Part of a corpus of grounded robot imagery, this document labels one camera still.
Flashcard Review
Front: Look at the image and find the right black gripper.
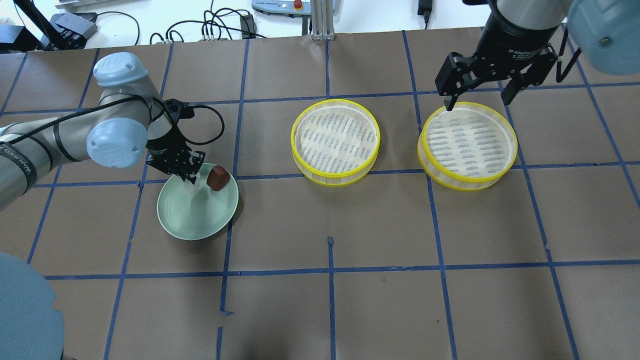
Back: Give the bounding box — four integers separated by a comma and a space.
434, 10, 558, 112

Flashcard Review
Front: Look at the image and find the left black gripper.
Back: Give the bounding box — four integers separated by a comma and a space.
145, 98, 206, 183

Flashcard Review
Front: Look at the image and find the brown steamed bun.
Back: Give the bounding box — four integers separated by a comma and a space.
206, 165, 231, 192

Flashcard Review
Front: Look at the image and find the yellow bamboo steamer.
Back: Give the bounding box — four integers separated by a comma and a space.
290, 99, 382, 187
416, 102, 519, 193

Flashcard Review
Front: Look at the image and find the white steamed bun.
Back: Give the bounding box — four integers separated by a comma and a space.
183, 173, 201, 197

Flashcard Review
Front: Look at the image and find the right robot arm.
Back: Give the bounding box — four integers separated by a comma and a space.
435, 0, 640, 111

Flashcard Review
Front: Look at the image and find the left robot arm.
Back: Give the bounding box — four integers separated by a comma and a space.
0, 52, 205, 360

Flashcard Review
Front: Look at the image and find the light green plate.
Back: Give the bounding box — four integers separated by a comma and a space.
156, 162, 240, 241

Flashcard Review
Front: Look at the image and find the black power adapter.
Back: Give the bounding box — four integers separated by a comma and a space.
417, 0, 434, 28

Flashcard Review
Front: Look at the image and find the grey device box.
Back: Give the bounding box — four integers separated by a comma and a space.
50, 13, 98, 40

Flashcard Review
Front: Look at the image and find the teach pendant with red button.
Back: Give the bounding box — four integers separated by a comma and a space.
251, 0, 311, 18

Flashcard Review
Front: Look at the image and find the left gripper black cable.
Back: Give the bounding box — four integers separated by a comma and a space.
180, 104, 226, 147

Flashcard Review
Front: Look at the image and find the black cable bundle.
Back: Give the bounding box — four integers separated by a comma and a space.
150, 0, 268, 45

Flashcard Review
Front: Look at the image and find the aluminium frame post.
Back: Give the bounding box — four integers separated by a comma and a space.
310, 0, 336, 41

